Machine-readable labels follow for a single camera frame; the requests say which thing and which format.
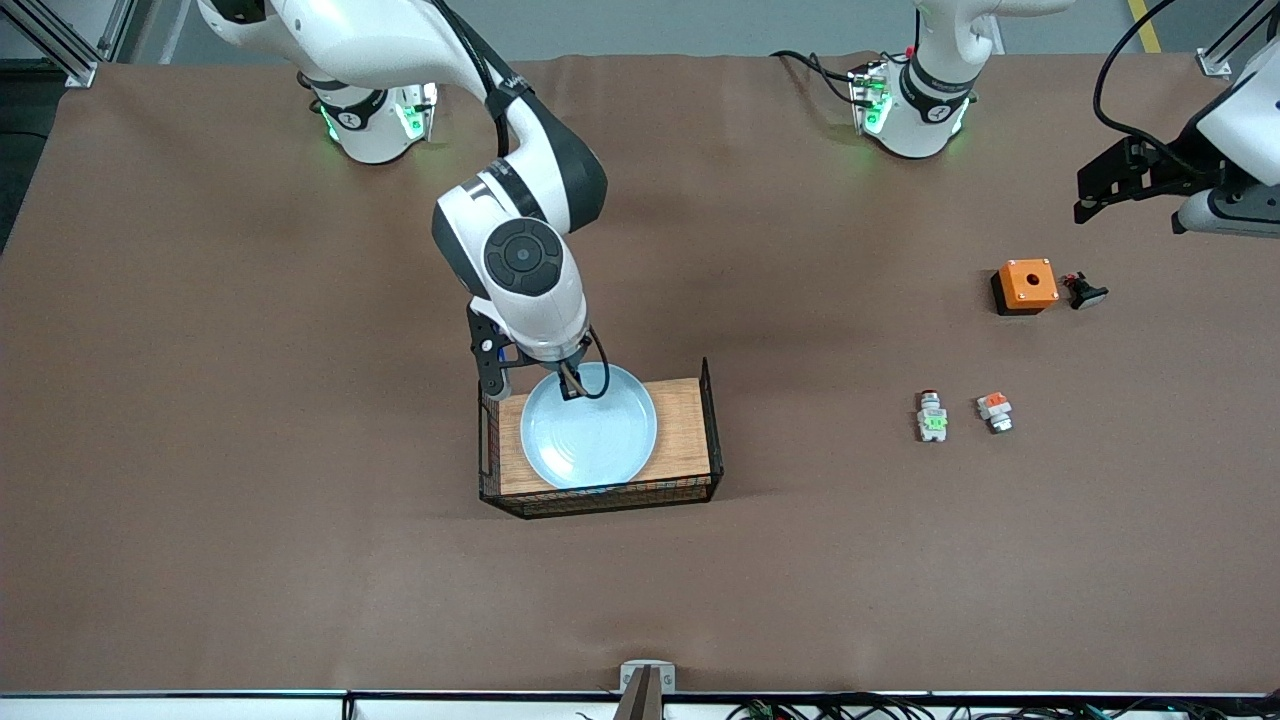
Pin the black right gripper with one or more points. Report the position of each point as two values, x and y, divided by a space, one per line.
571 383

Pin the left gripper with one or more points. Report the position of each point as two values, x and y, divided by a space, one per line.
1178 174

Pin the light blue plate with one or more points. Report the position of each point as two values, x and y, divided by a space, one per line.
590 440

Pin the grey red button green block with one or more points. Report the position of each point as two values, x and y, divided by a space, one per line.
932 418

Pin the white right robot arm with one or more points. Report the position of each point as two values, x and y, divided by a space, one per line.
525 260

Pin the black push button white cap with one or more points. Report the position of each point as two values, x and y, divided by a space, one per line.
1085 292

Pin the brown table cover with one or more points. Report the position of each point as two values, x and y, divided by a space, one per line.
800 580

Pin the aluminium frame profile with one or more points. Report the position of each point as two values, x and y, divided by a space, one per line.
1225 45
60 50

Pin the orange button enclosure box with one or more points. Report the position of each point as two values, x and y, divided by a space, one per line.
1027 283

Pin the grey switch with orange block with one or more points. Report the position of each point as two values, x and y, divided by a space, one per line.
996 412

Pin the grey metal bracket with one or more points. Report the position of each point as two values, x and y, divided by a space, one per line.
648 675

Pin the brown post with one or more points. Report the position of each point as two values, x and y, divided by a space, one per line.
640 700

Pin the white table edge rail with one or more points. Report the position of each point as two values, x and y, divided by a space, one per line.
200 708

